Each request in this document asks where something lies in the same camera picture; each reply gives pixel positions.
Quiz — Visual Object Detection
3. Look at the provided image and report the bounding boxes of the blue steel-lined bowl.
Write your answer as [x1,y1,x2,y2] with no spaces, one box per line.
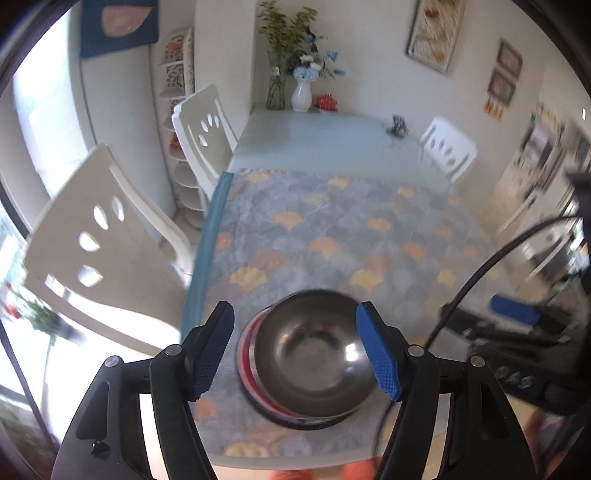
[253,290,382,412]

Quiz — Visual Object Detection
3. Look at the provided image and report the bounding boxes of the green potted plant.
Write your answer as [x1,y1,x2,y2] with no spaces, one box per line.
[0,272,63,347]

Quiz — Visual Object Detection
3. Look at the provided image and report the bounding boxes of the blue artificial flowers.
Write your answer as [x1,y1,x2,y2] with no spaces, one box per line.
[286,32,347,85]

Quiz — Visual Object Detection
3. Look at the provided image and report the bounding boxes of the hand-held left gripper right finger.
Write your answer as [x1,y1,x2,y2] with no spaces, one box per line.
[355,301,546,480]

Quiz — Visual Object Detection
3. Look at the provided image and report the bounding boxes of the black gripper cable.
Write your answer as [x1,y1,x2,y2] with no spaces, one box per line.
[372,217,583,480]

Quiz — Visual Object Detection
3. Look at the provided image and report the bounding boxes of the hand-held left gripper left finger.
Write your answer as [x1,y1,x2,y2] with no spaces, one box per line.
[50,301,236,480]

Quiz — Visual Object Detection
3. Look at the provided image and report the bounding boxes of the white dining chair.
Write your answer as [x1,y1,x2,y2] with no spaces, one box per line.
[23,143,195,352]
[419,117,478,185]
[172,84,241,200]

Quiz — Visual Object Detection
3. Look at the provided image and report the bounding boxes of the pink cartoon steel-lined bowl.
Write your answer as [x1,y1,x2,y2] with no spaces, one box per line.
[236,305,363,430]

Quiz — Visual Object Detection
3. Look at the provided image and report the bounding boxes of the person's right forearm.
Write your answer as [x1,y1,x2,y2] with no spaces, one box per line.
[524,408,561,480]

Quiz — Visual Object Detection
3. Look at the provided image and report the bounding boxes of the small framed wall picture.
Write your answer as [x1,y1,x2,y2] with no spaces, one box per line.
[488,68,517,103]
[498,39,524,77]

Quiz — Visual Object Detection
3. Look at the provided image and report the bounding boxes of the orange clothing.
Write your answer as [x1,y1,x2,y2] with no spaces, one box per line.
[270,462,386,480]

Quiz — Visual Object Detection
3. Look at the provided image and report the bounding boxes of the green glass vase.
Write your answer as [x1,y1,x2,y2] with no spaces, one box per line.
[256,0,319,112]

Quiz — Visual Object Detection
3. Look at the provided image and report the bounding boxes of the fan-patterned tablecloth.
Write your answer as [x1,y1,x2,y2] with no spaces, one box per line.
[182,168,514,467]

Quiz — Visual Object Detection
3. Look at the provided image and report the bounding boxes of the blue wall hanging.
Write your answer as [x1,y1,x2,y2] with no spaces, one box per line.
[81,0,160,59]

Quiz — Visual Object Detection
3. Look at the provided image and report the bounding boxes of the large framed wall picture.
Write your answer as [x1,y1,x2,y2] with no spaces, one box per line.
[406,0,467,75]

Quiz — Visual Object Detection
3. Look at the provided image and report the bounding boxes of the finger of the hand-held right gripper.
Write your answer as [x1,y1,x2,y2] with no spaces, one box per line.
[488,295,543,326]
[441,302,575,347]

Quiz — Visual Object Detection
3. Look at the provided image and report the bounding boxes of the white corner shelf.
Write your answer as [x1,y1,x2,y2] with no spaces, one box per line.
[157,28,206,230]

